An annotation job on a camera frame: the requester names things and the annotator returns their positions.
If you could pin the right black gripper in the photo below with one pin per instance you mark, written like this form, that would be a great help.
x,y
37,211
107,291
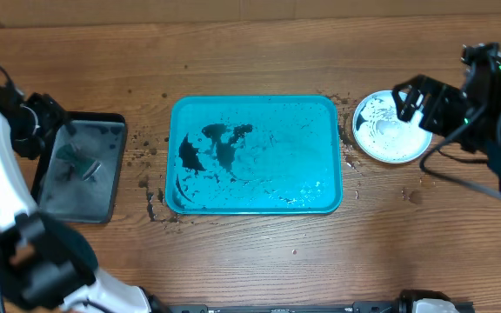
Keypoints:
x,y
437,96

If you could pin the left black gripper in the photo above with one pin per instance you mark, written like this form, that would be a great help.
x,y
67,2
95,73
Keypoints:
x,y
54,114

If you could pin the light blue speckled plate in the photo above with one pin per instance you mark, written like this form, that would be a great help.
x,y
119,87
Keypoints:
x,y
381,135

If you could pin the teal sponge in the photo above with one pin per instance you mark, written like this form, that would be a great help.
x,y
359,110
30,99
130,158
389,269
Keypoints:
x,y
84,166

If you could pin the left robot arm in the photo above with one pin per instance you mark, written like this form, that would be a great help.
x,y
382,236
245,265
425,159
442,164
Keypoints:
x,y
43,262

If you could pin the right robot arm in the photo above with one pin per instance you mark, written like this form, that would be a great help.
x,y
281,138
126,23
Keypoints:
x,y
483,132

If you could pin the black water tray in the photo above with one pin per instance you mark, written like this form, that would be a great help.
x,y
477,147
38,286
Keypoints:
x,y
77,177

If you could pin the teal serving tray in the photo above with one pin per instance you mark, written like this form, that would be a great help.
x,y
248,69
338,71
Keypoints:
x,y
254,155

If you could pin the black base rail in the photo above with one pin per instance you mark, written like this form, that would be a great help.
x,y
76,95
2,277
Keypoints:
x,y
356,307

